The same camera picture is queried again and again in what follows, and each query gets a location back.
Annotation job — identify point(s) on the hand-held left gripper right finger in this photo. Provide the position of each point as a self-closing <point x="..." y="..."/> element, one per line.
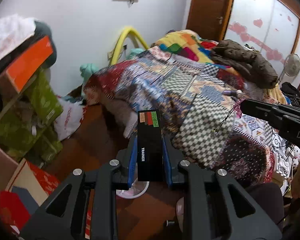
<point x="166" y="162"/>

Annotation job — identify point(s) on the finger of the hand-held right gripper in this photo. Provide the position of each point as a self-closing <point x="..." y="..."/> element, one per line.
<point x="262" y="112"/>
<point x="298" y="113"/>

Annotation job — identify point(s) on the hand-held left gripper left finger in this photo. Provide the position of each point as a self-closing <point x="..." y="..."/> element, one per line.
<point x="132" y="160"/>

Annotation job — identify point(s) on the long black box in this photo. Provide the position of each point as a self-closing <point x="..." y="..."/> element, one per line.
<point x="150" y="150"/>

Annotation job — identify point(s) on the white round bowl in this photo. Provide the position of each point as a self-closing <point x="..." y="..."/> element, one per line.
<point x="135" y="192"/>

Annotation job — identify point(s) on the black striped cloth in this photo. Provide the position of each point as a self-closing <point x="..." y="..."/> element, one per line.
<point x="292" y="92"/>

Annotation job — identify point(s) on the white cloth with blue print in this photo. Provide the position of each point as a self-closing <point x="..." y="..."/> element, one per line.
<point x="282" y="152"/>

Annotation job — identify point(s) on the grey purple hair tool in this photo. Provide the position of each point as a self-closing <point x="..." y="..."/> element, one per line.
<point x="228" y="93"/>

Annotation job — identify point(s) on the pink rounded object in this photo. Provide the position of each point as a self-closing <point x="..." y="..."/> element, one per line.
<point x="180" y="207"/>

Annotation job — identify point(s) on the white standing fan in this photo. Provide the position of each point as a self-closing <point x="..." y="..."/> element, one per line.
<point x="291" y="66"/>

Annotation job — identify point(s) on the brown puffer jacket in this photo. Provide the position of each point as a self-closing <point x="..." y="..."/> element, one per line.
<point x="245" y="60"/>

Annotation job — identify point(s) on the patchwork patterned blanket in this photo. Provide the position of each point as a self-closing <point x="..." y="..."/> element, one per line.
<point x="185" y="97"/>

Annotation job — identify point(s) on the white bag with red print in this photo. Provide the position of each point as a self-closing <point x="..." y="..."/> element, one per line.
<point x="68" y="120"/>

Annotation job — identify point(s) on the person's left leg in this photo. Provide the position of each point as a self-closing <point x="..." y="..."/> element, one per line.
<point x="265" y="202"/>

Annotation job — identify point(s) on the red patterned box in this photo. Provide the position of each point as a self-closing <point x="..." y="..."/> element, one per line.
<point x="46" y="180"/>

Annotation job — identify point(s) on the wooden wardrobe with sliding doors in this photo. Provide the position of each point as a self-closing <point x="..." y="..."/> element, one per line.
<point x="267" y="17"/>

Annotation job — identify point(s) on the teal cloth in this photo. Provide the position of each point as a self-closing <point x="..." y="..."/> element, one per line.
<point x="88" y="71"/>

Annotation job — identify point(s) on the colourful block quilt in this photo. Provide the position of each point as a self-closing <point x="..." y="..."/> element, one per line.
<point x="180" y="45"/>

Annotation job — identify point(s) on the stack of green boxes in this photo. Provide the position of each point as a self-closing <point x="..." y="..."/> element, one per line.
<point x="40" y="105"/>

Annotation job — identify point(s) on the brown wooden door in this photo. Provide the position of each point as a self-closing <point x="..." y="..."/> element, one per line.
<point x="210" y="7"/>

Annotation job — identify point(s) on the yellow foam tube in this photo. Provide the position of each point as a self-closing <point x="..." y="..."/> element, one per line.
<point x="123" y="37"/>

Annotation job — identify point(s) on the red paper bag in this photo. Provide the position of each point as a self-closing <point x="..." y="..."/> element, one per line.
<point x="12" y="210"/>

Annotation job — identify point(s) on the brown round container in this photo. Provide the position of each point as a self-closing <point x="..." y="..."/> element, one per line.
<point x="1" y="167"/>

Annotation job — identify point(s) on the orange cardboard box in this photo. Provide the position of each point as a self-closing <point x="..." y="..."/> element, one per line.
<point x="27" y="65"/>

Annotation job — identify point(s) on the white crumpled cloth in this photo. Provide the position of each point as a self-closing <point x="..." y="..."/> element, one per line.
<point x="7" y="37"/>

